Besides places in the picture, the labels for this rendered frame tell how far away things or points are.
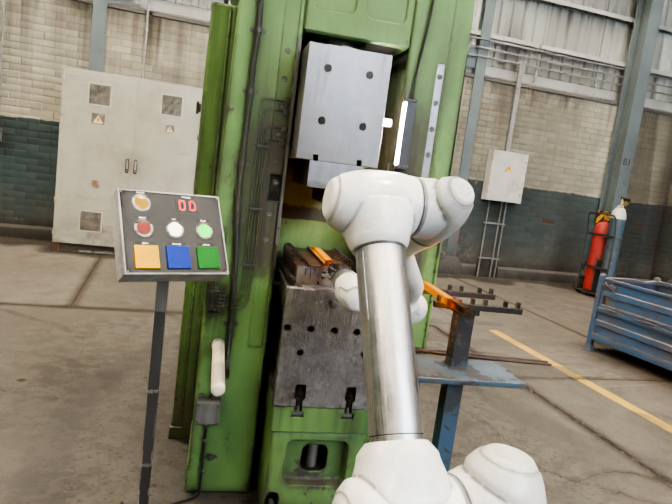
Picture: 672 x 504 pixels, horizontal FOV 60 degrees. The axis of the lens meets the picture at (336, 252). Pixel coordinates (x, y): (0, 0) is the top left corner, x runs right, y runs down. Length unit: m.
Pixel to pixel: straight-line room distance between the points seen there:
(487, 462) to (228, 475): 1.58
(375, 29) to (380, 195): 1.23
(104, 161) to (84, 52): 1.46
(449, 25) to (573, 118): 7.73
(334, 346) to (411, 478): 1.17
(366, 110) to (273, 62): 0.39
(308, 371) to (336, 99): 0.98
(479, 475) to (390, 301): 0.34
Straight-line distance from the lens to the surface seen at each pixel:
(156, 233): 1.90
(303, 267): 2.12
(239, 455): 2.50
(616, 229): 9.16
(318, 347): 2.14
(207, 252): 1.93
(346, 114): 2.12
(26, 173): 8.13
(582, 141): 10.17
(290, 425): 2.25
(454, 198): 1.23
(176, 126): 7.31
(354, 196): 1.16
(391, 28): 2.34
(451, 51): 2.42
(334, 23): 2.29
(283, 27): 2.27
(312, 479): 2.41
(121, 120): 7.32
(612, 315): 5.80
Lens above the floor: 1.34
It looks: 8 degrees down
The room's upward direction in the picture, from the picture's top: 7 degrees clockwise
